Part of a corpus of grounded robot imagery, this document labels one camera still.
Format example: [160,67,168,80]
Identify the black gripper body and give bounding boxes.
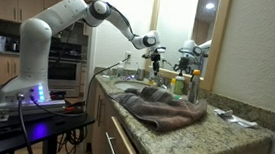
[149,51,164,68]

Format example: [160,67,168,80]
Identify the chrome tap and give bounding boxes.
[148,71,169,90]

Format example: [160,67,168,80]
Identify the clear glass cup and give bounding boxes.
[135,67,146,82]

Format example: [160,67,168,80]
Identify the small yellow bottle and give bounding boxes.
[168,77,177,95]

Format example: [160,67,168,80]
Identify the green soap bottle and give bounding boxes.
[173,69,186,96]

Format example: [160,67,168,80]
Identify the white sink basin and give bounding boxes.
[113,78,155,94]

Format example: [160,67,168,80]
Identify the brown towel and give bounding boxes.
[107,83,209,137]

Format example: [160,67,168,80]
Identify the silver bottle orange cap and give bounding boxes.
[186,69,202,105]

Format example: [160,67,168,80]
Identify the light wooden vanity cabinet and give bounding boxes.
[85,79,274,154]

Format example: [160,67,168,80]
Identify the stainless steel oven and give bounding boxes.
[44,35,90,100]

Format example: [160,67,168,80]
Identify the black perforated robot table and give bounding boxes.
[0,103,97,154]

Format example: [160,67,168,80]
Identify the black coffee maker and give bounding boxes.
[4,36,21,54]

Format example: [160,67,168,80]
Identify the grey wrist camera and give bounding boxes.
[154,45,167,54]

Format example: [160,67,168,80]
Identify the white wall outlet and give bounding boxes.
[124,51,133,64]

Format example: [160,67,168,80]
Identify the wood framed wall mirror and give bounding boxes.
[145,0,234,93]

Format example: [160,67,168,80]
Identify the long black power cable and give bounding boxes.
[83,52,131,120]

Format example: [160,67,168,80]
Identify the metal cabinet door handle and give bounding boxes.
[94,94,105,128]

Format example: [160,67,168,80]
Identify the metal drawer handle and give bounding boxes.
[103,131,128,154]

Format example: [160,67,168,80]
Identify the black cable bundle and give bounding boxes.
[56,123,89,154]

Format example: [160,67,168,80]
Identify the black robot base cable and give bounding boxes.
[28,94,89,120]

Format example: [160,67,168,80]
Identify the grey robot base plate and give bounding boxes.
[0,93,68,127]

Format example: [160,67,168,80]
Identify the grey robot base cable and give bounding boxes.
[11,93,40,154]

